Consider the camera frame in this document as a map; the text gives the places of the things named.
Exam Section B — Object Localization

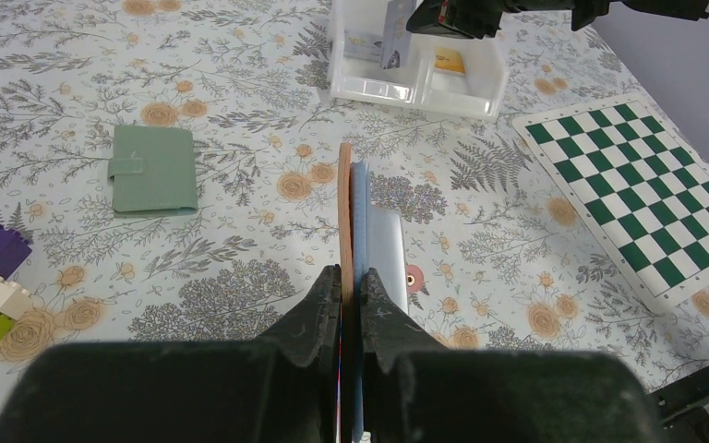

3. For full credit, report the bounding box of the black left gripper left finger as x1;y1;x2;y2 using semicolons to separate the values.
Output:
0;265;342;442

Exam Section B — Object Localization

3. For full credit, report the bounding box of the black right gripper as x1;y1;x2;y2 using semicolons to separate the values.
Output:
406;0;709;40

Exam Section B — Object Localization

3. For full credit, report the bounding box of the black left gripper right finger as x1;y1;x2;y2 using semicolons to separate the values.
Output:
360;269;665;442

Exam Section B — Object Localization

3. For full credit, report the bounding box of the white VIP credit card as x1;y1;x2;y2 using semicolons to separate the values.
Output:
379;0;415;70

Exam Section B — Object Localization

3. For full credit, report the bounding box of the gold credit card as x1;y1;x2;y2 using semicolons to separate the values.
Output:
434;47;466;76

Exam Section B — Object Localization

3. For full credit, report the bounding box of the silver credit card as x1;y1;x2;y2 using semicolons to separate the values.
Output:
343;30;383;65

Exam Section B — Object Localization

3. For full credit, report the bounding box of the white two-compartment plastic bin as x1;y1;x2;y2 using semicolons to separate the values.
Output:
328;1;509;121

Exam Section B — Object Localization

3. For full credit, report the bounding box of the floral tablecloth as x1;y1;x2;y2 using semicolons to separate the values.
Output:
0;1;709;410

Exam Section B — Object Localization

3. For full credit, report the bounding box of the green white chessboard mat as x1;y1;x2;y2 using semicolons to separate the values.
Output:
512;93;709;314

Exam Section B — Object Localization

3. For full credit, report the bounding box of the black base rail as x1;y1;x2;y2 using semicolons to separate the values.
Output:
650;366;709;442

